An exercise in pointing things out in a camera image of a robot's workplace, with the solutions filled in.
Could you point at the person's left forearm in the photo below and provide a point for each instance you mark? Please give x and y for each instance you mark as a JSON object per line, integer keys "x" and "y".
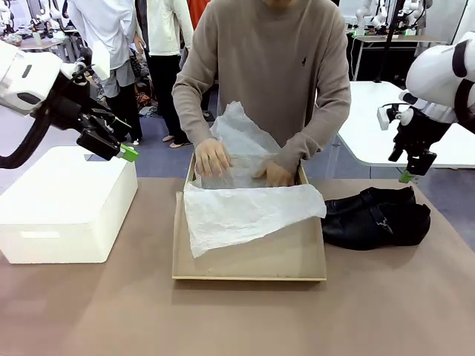
{"x": 319, "y": 133}

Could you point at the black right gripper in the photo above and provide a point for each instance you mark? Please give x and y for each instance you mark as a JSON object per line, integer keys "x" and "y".
{"x": 421, "y": 131}

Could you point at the person in beige sweater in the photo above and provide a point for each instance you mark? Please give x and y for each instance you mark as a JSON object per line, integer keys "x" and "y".
{"x": 267, "y": 55}

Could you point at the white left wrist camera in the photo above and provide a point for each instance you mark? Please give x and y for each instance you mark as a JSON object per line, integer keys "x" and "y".
{"x": 72, "y": 69}

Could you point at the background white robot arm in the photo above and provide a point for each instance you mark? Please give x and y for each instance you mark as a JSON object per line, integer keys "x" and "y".
{"x": 382, "y": 18}
{"x": 415, "y": 15}
{"x": 363, "y": 15}
{"x": 52, "y": 11}

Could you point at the person's right hand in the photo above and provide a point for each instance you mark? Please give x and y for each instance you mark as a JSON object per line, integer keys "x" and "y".
{"x": 211, "y": 155}

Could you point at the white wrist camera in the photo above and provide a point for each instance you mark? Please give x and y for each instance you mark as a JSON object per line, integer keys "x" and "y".
{"x": 72, "y": 69}
{"x": 386, "y": 116}

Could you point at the black stand pole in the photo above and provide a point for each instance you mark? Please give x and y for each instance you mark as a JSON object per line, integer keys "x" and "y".
{"x": 387, "y": 44}

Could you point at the grey background workbench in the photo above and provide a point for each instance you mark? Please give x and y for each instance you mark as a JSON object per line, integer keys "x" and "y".
{"x": 44, "y": 45}

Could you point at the brown-topped background table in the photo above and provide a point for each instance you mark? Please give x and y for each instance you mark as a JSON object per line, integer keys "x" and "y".
{"x": 401, "y": 38}

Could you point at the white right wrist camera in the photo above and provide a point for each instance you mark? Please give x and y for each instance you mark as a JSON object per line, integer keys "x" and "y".
{"x": 386, "y": 116}

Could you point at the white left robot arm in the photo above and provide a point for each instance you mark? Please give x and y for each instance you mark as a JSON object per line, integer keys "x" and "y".
{"x": 22, "y": 74}

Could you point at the black leather shoe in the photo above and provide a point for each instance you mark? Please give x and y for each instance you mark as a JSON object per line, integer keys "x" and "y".
{"x": 371, "y": 228}
{"x": 367, "y": 198}

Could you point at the brown cardboard shoe box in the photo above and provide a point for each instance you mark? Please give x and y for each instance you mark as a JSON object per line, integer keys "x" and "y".
{"x": 256, "y": 256}

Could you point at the person's right forearm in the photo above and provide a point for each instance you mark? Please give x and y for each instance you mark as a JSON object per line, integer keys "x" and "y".
{"x": 193, "y": 115}

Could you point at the person's left hand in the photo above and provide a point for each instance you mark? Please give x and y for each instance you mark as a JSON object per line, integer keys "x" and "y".
{"x": 276, "y": 174}

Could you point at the bystander in black trousers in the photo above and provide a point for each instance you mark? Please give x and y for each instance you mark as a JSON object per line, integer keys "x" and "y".
{"x": 163, "y": 26}

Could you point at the white tissue paper sheet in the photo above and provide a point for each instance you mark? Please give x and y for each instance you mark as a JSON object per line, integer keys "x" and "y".
{"x": 241, "y": 211}

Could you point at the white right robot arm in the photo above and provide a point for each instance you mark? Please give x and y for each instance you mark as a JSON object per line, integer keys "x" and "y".
{"x": 430, "y": 70}

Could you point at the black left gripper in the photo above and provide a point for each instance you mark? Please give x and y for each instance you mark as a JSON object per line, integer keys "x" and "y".
{"x": 67, "y": 107}

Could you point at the bystander in white shirt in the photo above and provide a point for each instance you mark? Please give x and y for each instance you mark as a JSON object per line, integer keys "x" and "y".
{"x": 96, "y": 29}

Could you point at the white rectangular storage box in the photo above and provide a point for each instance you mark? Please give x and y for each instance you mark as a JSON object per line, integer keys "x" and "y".
{"x": 63, "y": 193}

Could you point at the white board panel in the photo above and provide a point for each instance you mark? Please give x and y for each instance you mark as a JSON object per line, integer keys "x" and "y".
{"x": 464, "y": 18}

